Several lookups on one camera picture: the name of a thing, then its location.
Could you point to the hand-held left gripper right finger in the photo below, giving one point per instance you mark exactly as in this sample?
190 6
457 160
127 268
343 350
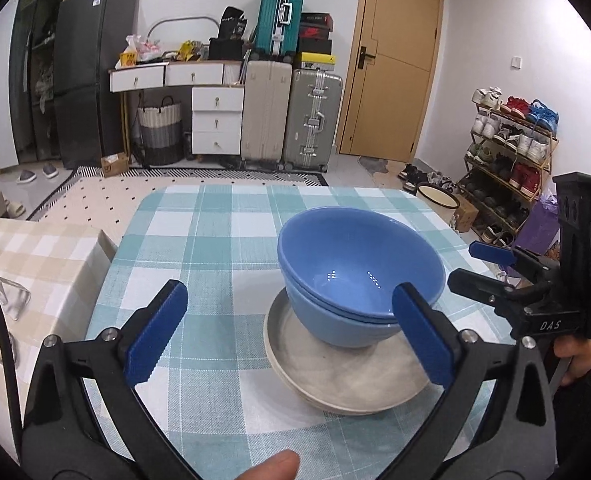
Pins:
423 335

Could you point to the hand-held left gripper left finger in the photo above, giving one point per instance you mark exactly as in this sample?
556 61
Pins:
158 330

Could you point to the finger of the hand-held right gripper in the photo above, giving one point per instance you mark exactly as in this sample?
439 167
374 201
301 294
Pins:
493 251
475 285

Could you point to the blue bowl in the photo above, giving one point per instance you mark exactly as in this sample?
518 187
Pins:
355 245
325 316
340 335

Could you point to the cream plate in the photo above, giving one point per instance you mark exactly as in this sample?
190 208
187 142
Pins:
355 411
325 370
355 405

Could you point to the person's right forearm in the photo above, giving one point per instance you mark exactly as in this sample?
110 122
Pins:
590 410

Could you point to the person's right hand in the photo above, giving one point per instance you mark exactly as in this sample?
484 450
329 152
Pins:
583 357

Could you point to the person's left hand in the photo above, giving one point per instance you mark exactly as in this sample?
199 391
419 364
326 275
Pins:
273 467

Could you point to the small brown cardboard box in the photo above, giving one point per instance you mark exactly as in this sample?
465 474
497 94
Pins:
468 215

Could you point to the purple bag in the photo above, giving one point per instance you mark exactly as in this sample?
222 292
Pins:
538 230

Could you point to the wooden shoe rack with shoes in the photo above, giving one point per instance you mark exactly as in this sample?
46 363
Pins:
525 180

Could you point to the cream basin with dark rim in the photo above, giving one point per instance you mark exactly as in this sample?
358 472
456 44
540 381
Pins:
438 195

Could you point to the white and black sneaker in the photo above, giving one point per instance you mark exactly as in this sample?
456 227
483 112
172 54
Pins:
440 180

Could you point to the teal checked tablecloth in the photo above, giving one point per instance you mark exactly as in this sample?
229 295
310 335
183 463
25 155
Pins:
215 240

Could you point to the grey and beige door mat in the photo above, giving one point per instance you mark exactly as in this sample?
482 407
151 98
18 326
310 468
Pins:
383 172

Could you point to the beige checked cloth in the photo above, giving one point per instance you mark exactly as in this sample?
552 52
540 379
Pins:
40 255

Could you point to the clear acrylic stand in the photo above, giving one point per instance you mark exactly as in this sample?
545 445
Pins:
18 300

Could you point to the black and cream patterned rug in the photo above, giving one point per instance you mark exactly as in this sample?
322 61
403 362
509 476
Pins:
100 195

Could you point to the printed cardboard box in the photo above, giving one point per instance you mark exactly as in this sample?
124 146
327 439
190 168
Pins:
114 164

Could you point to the wooden door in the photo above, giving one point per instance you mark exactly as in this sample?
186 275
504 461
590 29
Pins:
390 100

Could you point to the beige slipper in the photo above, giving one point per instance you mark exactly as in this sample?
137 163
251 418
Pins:
14 208

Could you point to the grey slipper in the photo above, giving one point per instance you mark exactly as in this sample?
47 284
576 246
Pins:
26 177
50 170

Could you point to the woven laundry basket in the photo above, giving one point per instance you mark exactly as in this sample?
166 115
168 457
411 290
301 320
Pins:
160 130

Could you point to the silver suitcase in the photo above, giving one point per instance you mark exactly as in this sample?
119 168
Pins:
310 110

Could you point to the white drawer desk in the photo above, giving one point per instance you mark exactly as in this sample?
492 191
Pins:
215 100

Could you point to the beige suitcase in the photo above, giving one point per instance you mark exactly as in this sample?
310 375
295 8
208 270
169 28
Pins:
265 110

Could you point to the yellow and black shoebox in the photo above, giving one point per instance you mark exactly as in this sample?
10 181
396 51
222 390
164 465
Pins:
315 61

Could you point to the plain black shoebox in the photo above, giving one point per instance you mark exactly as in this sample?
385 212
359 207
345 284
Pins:
315 46

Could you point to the yellow snack box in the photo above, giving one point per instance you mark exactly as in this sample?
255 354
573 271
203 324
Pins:
128 59

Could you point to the black refrigerator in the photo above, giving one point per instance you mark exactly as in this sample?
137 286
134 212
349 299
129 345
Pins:
90 60

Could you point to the red and black shoebox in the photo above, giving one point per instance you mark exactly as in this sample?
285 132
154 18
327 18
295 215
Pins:
316 33

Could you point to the yellow snack packets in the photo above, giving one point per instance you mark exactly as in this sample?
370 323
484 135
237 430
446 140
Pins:
188 50

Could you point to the white plastic bag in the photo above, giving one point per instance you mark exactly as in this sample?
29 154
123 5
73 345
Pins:
143 47

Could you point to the black storage box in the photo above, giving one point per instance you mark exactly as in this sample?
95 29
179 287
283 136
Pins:
225 49

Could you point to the black shoebox with red label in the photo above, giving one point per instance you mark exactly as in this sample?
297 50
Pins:
317 20

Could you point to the dark glass door cabinet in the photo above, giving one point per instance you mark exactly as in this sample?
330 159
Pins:
35 60

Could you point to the curved metal bar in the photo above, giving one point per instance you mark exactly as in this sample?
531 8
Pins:
183 18

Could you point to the black paper bag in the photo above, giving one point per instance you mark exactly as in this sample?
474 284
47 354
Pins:
233 22

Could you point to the teal suitcase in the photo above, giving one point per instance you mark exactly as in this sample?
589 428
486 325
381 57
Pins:
270 15

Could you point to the white light switch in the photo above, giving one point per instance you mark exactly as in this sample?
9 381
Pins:
516 62

